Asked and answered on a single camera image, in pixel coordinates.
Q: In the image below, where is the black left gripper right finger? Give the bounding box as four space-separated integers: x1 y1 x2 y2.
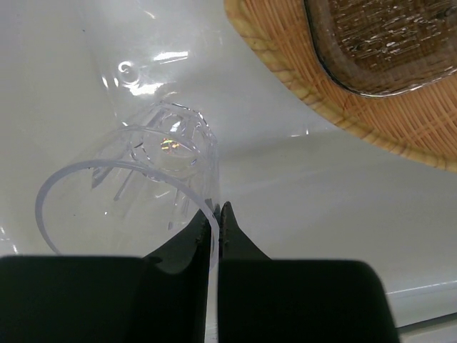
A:
217 202 389 342

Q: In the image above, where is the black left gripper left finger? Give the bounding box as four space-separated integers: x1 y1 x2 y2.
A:
1 212 211 342

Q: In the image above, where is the clear glass cup front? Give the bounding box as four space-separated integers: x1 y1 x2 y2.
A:
35 101 220 260

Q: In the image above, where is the clear glass cup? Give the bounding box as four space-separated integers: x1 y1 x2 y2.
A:
79 1 198 125
35 101 220 260

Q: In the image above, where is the woven bamboo fan tray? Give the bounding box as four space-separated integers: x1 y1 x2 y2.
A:
224 1 456 173

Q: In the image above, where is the translucent plastic bin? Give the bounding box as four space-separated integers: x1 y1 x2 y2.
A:
1 1 456 327

